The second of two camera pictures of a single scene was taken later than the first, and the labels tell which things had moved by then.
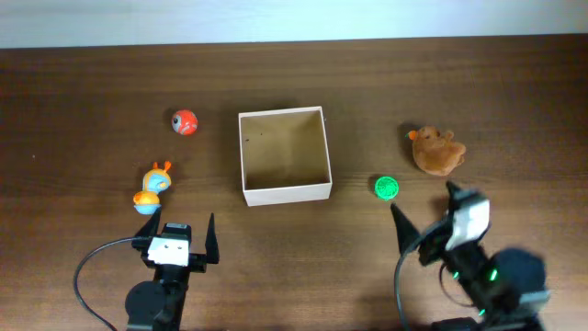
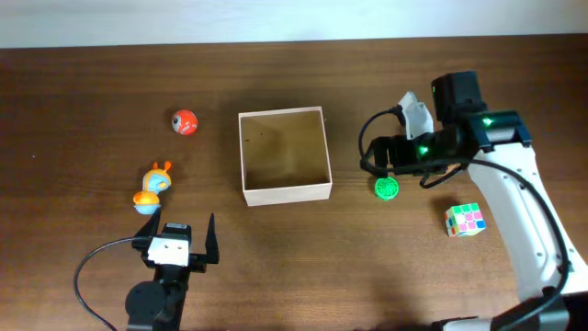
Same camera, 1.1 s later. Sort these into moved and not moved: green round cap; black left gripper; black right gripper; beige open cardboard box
Moved: black right gripper
Not moved: green round cap; black left gripper; beige open cardboard box
